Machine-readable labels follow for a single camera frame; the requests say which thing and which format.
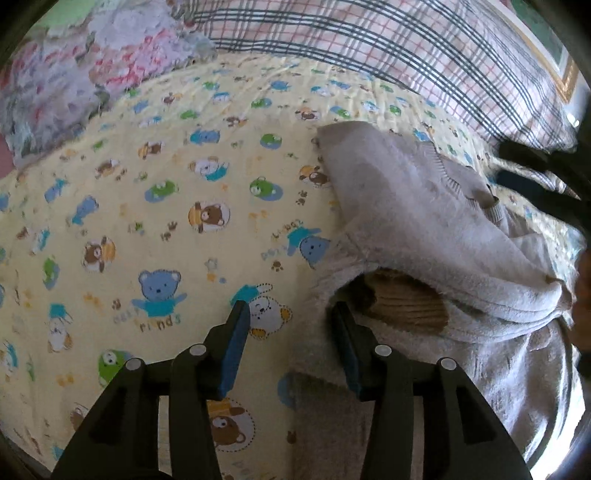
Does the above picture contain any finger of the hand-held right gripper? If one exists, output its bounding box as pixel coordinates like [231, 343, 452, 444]
[538, 187, 591, 232]
[496, 138, 583, 200]

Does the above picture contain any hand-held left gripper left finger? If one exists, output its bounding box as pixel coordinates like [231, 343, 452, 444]
[51, 300, 251, 480]

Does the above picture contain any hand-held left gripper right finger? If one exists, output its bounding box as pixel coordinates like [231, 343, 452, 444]
[333, 302, 534, 480]

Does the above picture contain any grey knit sweater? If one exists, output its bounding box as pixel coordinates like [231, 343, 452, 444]
[288, 121, 580, 480]

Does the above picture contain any gold framed flower picture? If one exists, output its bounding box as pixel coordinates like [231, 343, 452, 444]
[501, 0, 580, 104]

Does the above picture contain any yellow bear print bed sheet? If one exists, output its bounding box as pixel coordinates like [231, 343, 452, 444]
[0, 58, 578, 480]

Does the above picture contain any plaid pillow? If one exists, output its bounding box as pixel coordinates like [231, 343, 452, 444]
[173, 0, 580, 153]

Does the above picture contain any pink pillow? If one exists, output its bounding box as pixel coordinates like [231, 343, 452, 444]
[0, 136, 14, 181]

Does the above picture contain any floral ruffled pillow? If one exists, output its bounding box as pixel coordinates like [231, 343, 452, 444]
[0, 9, 218, 167]

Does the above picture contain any green quilt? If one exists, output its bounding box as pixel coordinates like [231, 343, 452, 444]
[44, 0, 118, 31]

